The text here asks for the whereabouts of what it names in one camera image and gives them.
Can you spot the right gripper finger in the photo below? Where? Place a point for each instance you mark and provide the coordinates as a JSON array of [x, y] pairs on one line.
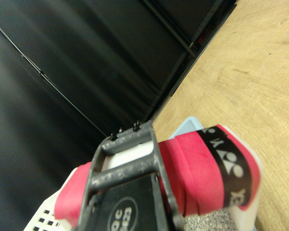
[[125, 172]]

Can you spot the black curtain stand pole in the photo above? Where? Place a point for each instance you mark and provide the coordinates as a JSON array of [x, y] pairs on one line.
[[171, 29]]

